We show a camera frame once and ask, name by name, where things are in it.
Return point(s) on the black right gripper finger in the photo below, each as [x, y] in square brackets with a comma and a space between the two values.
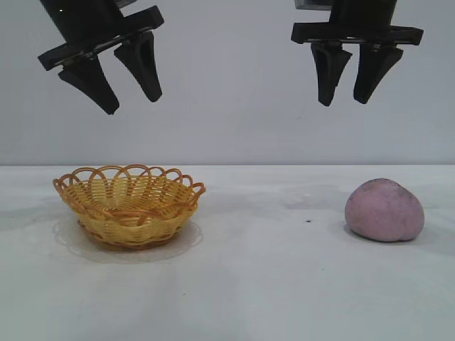
[327, 72]
[373, 72]

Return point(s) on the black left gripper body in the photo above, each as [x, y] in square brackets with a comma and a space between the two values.
[89, 25]

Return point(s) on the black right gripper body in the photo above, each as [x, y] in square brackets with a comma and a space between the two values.
[359, 25]

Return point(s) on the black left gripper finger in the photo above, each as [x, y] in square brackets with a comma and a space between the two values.
[144, 67]
[93, 87]

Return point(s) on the pink peach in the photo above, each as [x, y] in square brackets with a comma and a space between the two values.
[385, 213]

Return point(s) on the yellow woven plastic basket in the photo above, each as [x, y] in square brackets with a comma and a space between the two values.
[142, 227]

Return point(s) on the woven yellow wicker basket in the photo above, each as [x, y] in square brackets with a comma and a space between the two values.
[87, 253]

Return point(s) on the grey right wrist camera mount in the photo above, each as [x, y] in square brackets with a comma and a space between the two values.
[313, 3]

